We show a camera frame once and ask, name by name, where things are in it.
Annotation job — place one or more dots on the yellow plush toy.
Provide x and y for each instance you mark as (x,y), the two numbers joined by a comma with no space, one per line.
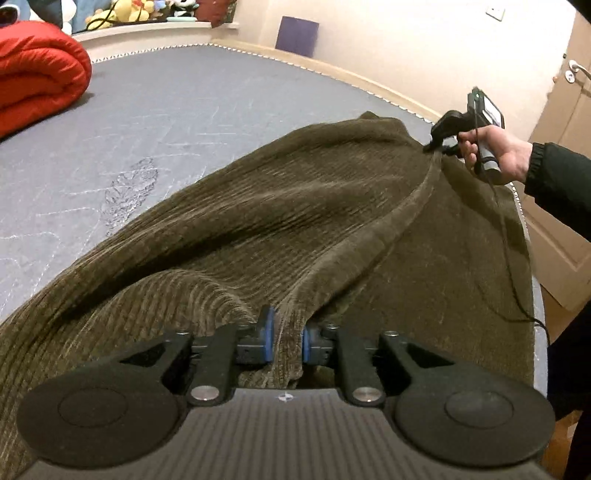
(122,11)

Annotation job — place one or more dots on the person's dark clothing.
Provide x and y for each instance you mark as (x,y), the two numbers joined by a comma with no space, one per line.
(572,383)

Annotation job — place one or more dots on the dark red cushion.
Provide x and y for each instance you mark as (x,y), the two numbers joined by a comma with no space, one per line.
(217,10)

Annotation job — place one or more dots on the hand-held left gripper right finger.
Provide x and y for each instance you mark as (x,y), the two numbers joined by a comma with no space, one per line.
(307,344)

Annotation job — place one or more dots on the person's right forearm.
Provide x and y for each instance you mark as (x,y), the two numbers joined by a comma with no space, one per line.
(561,180)

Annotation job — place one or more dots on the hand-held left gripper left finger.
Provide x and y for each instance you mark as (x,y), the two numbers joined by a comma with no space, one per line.
(267,333)

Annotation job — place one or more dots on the black and white plush toy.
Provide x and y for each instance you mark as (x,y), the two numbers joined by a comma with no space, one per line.
(183,8)

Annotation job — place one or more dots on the wooden bed frame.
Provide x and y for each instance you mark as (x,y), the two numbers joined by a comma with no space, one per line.
(351,78)

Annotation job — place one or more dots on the white wall socket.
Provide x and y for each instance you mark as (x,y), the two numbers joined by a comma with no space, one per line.
(495,13)

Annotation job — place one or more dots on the wooden door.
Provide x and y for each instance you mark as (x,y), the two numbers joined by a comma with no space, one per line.
(568,194)

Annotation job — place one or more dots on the red folded blanket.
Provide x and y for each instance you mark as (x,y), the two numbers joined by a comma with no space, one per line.
(32,74)

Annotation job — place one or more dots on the person's right hand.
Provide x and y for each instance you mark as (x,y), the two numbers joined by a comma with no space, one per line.
(508,157)

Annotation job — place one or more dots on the purple paper sheet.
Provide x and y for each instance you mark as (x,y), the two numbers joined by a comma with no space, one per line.
(297,37)

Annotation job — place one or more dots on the white window ledge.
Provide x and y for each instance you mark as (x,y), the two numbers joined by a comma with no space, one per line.
(152,39)

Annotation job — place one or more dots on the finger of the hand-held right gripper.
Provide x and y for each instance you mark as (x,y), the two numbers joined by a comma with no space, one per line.
(438,147)

